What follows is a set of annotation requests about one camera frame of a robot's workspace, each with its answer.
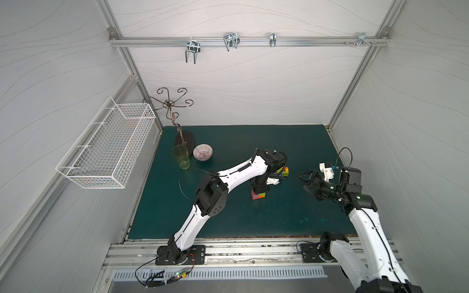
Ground metal hook three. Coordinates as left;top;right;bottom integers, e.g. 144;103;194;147
269;32;277;48

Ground aluminium cross bar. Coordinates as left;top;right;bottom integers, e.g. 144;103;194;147
110;35;392;48

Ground white wire basket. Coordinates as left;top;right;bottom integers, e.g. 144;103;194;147
56;97;156;189

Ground green plastic cup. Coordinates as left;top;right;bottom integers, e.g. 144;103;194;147
172;144;191;170

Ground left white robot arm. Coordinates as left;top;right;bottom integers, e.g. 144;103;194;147
166;149;288;264

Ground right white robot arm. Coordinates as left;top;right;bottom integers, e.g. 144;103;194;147
297;163;422;293

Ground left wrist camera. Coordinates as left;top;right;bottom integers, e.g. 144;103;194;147
266;177;281;185

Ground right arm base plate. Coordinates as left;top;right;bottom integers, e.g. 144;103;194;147
299;242;333;263

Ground metal hook one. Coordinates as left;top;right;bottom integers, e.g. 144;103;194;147
185;40;201;64

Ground metal hook two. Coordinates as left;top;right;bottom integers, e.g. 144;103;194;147
223;32;240;51

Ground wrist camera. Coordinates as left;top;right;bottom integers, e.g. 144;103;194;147
319;162;335;182
266;177;281;185

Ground magenta brick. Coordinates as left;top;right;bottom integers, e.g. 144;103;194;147
251;190;259;200

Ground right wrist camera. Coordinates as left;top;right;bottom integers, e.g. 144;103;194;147
319;162;335;182

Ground metal hook stand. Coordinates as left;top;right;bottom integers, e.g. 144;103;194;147
142;87;195;156

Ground striped ceramic bowl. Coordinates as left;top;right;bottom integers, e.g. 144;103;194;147
192;144;213;162

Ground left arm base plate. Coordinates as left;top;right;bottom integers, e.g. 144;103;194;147
155;245;206;266

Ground metal hook four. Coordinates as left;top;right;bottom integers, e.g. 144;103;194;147
344;33;377;48

